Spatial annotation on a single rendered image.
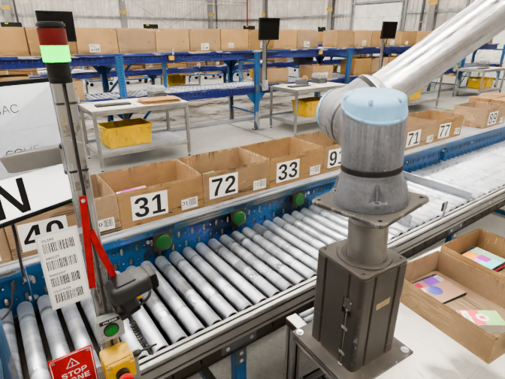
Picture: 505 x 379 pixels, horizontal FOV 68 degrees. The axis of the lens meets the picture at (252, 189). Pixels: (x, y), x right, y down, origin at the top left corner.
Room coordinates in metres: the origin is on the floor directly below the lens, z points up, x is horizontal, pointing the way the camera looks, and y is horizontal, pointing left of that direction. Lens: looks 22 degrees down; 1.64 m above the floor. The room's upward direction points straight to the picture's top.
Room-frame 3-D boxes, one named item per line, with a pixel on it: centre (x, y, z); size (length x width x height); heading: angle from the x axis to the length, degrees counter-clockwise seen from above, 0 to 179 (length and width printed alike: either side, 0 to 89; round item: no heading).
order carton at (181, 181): (1.61, 0.47, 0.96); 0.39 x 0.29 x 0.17; 126
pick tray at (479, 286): (1.05, -0.72, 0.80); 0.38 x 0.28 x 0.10; 30
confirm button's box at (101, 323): (0.75, 0.36, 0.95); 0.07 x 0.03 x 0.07; 126
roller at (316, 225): (1.65, -0.37, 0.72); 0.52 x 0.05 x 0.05; 36
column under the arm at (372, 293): (0.90, -0.31, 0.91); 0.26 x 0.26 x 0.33; 32
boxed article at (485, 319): (0.97, -0.74, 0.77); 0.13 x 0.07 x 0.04; 88
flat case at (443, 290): (1.14, -0.67, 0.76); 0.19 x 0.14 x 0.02; 117
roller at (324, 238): (1.61, -0.32, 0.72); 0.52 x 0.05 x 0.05; 36
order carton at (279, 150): (2.06, -0.17, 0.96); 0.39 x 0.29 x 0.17; 126
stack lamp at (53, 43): (0.78, 0.39, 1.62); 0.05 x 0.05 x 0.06
